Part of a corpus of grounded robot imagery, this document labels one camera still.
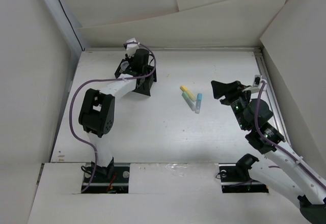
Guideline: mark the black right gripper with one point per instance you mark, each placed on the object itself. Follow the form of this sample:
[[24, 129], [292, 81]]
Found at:
[[229, 90]]

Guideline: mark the blue highlighter pen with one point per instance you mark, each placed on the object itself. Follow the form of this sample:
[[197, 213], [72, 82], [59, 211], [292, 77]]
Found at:
[[198, 103]]

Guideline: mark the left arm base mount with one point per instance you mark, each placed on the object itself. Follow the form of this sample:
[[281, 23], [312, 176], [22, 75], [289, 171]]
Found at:
[[113, 179]]

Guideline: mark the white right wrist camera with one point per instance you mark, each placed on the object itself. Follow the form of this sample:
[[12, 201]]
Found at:
[[257, 85]]

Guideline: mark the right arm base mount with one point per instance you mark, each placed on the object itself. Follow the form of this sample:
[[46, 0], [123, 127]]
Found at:
[[234, 177]]

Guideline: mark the green highlighter pen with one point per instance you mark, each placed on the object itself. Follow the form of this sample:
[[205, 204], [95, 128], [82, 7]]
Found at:
[[189, 102]]

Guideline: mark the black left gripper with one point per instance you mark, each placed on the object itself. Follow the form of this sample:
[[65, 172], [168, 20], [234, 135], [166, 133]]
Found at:
[[129, 59]]

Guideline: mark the black slotted organizer box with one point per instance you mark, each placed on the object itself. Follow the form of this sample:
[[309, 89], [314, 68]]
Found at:
[[139, 68]]

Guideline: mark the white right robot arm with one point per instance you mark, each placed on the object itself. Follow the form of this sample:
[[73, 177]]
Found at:
[[291, 177]]

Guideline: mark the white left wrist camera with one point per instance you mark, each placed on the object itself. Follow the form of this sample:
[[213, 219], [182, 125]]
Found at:
[[131, 46]]

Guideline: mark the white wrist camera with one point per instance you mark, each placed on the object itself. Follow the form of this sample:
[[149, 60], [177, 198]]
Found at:
[[131, 46], [257, 85]]

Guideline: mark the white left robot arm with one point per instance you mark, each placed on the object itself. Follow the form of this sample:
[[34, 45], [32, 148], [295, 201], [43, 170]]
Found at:
[[98, 110]]

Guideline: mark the clear jar of paper clips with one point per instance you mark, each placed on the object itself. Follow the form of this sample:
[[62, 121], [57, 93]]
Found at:
[[124, 65]]

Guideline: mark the yellow highlighter pen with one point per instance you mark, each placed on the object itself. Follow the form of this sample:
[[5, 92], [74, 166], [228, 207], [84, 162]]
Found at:
[[188, 92]]

